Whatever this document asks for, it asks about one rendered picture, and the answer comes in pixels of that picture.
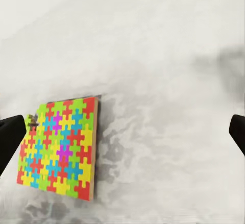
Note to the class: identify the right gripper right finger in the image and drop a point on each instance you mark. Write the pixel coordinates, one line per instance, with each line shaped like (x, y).
(237, 131)

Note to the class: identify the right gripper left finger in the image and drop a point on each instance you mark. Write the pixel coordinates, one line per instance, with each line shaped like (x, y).
(12, 132)

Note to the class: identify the jigsaw puzzle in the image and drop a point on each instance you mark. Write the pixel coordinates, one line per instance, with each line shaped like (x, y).
(59, 155)

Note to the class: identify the desk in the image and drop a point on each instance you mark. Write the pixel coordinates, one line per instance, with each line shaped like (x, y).
(169, 75)

